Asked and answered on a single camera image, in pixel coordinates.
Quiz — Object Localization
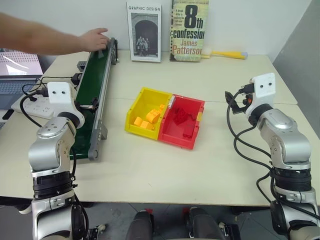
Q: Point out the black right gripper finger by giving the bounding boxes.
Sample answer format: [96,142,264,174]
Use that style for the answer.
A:
[230,101,247,115]
[224,90,243,104]

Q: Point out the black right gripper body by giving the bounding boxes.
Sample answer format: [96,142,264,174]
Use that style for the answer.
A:
[241,91,254,111]

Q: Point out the green conveyor belt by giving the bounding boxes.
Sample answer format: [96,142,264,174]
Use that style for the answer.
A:
[68,37,120,162]

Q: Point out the person's bare hand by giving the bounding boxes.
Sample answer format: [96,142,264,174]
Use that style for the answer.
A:
[81,27,111,53]

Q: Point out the black power adapter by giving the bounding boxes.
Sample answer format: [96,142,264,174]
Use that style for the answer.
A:
[71,72,83,86]

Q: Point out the white power strip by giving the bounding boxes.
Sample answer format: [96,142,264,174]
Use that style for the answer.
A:
[10,95,55,119]

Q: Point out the yellow plastic bin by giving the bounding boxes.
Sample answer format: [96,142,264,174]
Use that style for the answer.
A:
[124,86,173,141]

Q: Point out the large red toy brick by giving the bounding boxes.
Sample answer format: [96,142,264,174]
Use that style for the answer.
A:
[173,107,191,125]

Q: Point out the yellow toy brick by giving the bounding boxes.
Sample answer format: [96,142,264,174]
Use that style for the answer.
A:
[140,120,156,131]

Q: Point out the large orange toy brick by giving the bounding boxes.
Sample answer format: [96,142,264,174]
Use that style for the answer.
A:
[145,108,161,124]

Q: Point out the red plastic bin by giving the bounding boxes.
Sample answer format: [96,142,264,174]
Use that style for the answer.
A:
[157,93,206,151]

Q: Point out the grey laptop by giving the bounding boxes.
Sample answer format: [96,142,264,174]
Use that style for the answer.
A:
[0,48,45,111]

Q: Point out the small black box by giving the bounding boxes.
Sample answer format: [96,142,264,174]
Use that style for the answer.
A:
[1,109,14,121]

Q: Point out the Graphic Design book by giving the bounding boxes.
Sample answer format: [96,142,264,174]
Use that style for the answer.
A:
[126,1,163,63]

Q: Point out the dark rounded shape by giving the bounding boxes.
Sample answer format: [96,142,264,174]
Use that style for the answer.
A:
[186,206,226,240]
[124,209,155,240]

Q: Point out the black caster base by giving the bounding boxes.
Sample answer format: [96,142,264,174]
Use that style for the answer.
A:
[217,221,241,240]
[85,223,108,239]

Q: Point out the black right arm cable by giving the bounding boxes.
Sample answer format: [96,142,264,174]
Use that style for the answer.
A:
[226,86,320,226]

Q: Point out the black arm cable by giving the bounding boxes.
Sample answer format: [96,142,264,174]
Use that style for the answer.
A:
[226,86,320,226]
[20,83,90,240]

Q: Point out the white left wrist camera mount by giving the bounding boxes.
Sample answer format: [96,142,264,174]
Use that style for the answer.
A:
[46,81,76,114]

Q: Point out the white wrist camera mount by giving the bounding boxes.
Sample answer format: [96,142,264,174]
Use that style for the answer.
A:
[250,72,276,106]
[46,81,76,114]

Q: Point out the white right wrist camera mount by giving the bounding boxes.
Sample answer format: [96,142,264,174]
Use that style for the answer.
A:
[250,72,276,106]

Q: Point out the black power cable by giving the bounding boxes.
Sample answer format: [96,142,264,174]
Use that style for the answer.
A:
[36,74,76,87]

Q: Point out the yellow handled sponge brush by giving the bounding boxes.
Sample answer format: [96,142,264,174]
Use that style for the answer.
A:
[200,46,249,61]

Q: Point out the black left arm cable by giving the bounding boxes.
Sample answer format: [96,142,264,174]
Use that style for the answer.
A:
[20,83,90,240]

